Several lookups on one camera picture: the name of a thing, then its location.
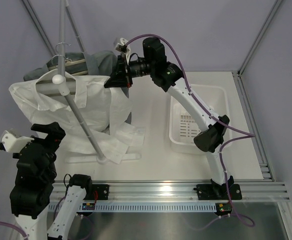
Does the white shirt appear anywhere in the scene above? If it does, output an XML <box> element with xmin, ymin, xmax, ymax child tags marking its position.
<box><xmin>8</xmin><ymin>70</ymin><xmax>145</xmax><ymax>164</ymax></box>

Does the grey clothes rack stand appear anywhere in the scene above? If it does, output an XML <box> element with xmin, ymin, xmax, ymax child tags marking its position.
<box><xmin>52</xmin><ymin>0</ymin><xmax>142</xmax><ymax>165</ymax></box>

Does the aluminium frame post left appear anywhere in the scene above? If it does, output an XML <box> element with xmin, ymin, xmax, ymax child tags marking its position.
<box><xmin>20</xmin><ymin>0</ymin><xmax>56</xmax><ymax>57</ymax></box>

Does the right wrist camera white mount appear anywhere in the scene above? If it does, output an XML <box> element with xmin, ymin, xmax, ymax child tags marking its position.
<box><xmin>113</xmin><ymin>37</ymin><xmax>132</xmax><ymax>63</ymax></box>

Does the white slotted cable duct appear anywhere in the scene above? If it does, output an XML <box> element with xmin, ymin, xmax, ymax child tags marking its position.
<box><xmin>47</xmin><ymin>201</ymin><xmax>217</xmax><ymax>214</ymax></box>

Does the grey clothes hanger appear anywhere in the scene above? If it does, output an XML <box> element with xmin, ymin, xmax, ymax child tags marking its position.
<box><xmin>31</xmin><ymin>54</ymin><xmax>77</xmax><ymax>96</ymax></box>

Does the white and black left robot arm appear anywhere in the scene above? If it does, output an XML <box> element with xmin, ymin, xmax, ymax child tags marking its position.
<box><xmin>9</xmin><ymin>122</ymin><xmax>94</xmax><ymax>240</ymax></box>

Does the aluminium frame post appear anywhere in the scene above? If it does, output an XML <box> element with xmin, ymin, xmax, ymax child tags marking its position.
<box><xmin>237</xmin><ymin>0</ymin><xmax>285</xmax><ymax>77</ymax></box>
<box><xmin>20</xmin><ymin>0</ymin><xmax>56</xmax><ymax>57</ymax></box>

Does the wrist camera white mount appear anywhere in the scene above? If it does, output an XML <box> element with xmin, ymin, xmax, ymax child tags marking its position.
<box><xmin>113</xmin><ymin>37</ymin><xmax>132</xmax><ymax>63</ymax></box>
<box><xmin>0</xmin><ymin>129</ymin><xmax>34</xmax><ymax>153</ymax></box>

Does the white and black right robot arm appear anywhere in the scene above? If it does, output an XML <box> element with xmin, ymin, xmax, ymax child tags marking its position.
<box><xmin>104</xmin><ymin>36</ymin><xmax>234</xmax><ymax>199</ymax></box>

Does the grey-green shirt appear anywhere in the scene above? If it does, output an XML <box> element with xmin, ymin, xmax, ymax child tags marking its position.
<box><xmin>9</xmin><ymin>50</ymin><xmax>132</xmax><ymax>131</ymax></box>

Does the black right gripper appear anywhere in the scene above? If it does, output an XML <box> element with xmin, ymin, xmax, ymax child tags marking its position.
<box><xmin>104</xmin><ymin>54</ymin><xmax>154</xmax><ymax>89</ymax></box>

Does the aluminium frame post right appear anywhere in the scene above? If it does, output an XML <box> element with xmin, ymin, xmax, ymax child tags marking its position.
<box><xmin>237</xmin><ymin>0</ymin><xmax>285</xmax><ymax>77</ymax></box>

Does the beige clothes hanger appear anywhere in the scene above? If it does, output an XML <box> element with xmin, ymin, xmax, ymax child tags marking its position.
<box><xmin>45</xmin><ymin>42</ymin><xmax>90</xmax><ymax>76</ymax></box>

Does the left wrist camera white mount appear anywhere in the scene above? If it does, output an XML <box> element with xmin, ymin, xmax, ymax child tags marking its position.
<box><xmin>0</xmin><ymin>129</ymin><xmax>34</xmax><ymax>153</ymax></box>

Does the white plastic basket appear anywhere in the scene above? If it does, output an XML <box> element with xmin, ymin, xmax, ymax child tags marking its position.
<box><xmin>168</xmin><ymin>83</ymin><xmax>230</xmax><ymax>155</ymax></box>

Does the aluminium mounting rail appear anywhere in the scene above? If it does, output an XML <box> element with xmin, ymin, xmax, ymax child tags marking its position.
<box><xmin>50</xmin><ymin>181</ymin><xmax>291</xmax><ymax>202</ymax></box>

